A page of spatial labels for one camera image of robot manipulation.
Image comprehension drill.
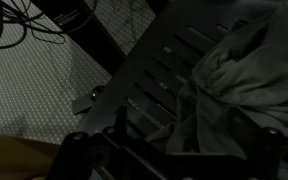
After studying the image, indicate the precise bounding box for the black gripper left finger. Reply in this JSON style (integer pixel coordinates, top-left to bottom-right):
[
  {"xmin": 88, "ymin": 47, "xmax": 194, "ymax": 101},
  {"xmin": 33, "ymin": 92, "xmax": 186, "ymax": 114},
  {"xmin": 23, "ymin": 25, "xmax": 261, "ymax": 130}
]
[{"xmin": 45, "ymin": 131, "xmax": 97, "ymax": 180}]

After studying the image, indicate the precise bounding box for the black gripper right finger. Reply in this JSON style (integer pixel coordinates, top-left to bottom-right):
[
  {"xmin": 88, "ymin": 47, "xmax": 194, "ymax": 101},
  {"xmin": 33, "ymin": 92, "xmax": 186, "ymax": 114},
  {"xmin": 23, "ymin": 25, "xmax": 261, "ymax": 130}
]
[{"xmin": 246, "ymin": 126, "xmax": 288, "ymax": 180}]

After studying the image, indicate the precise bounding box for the dark green shirt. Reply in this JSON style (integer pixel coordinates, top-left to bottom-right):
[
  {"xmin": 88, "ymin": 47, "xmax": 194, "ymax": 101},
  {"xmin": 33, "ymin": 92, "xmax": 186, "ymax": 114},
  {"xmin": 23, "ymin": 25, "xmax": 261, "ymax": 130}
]
[{"xmin": 144, "ymin": 0, "xmax": 288, "ymax": 162}]

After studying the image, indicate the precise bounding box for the black mesh office chair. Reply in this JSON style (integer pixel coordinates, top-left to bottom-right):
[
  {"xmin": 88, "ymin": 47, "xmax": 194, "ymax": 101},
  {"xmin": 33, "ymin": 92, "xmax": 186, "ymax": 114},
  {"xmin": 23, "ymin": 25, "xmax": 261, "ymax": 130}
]
[{"xmin": 71, "ymin": 0, "xmax": 288, "ymax": 180}]

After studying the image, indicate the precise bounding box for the black box with white label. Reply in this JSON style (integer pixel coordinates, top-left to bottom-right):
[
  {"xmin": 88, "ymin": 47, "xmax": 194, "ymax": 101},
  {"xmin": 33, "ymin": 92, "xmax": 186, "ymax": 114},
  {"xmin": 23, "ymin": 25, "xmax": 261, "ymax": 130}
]
[{"xmin": 29, "ymin": 0, "xmax": 129, "ymax": 76}]

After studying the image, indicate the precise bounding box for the thin black cable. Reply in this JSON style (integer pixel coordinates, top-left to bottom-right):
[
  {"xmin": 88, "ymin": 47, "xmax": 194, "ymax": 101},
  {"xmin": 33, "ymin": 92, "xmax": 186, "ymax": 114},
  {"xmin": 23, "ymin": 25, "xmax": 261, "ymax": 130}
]
[{"xmin": 23, "ymin": 0, "xmax": 99, "ymax": 45}]

